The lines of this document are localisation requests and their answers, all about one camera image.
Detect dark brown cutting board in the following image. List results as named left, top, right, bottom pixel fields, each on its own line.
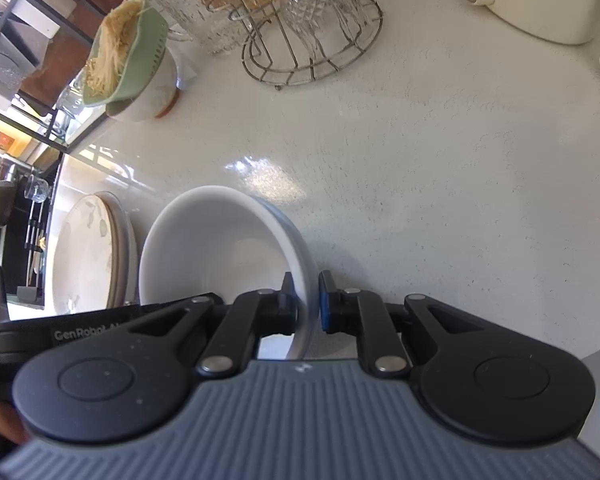
left=17, top=0, right=137, bottom=112

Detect clear jar red lid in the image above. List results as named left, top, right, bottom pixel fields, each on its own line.
left=140, top=0, right=261, bottom=57

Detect white cutlery holder cup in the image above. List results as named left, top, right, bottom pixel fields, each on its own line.
left=10, top=0, right=79, bottom=39

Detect cluster of crystal glasses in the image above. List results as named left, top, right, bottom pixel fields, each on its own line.
left=230, top=0, right=377, bottom=61

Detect dry yellow noodles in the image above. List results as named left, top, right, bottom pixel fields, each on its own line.
left=84, top=0, right=146, bottom=99

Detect crystal wine glass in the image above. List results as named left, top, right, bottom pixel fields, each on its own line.
left=24, top=175, right=51, bottom=204

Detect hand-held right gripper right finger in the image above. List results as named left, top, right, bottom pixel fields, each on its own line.
left=318, top=270, right=485, bottom=379

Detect white bowl red base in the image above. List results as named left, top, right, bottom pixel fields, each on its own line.
left=111, top=47, right=181, bottom=124

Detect embossed silver foil sheet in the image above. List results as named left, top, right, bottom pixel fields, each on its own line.
left=0, top=10, right=37, bottom=112

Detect plain white ceramic bowl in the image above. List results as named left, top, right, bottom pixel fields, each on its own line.
left=138, top=185, right=317, bottom=361

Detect clear drinking glass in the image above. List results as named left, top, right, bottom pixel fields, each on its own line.
left=55, top=75, right=89, bottom=134

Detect white plate grey leaf print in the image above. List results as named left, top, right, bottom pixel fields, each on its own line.
left=51, top=193, right=116, bottom=316

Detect person's left hand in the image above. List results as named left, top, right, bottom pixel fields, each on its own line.
left=0, top=400, right=27, bottom=448

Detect white plate pink flower print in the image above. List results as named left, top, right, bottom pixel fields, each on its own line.
left=122, top=210, right=140, bottom=309

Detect green plastic colander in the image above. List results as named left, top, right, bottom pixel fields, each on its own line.
left=82, top=0, right=170, bottom=117

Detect metal wire glass rack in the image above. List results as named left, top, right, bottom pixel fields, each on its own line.
left=207, top=0, right=385, bottom=89

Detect black metal dish rack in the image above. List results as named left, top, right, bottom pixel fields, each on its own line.
left=0, top=0, right=112, bottom=157

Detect white plate grey flower print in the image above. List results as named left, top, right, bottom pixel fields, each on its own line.
left=105, top=200, right=130, bottom=312

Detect black sink drain rack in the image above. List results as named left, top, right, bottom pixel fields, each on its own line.
left=17, top=200, right=49, bottom=307

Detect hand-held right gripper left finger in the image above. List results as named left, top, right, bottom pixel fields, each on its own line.
left=127, top=272, right=299, bottom=377

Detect white electric cooking pot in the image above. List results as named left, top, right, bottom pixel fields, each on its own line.
left=459, top=0, right=600, bottom=77

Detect black kitchen sink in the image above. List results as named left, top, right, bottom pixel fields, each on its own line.
left=0, top=155, right=64, bottom=312

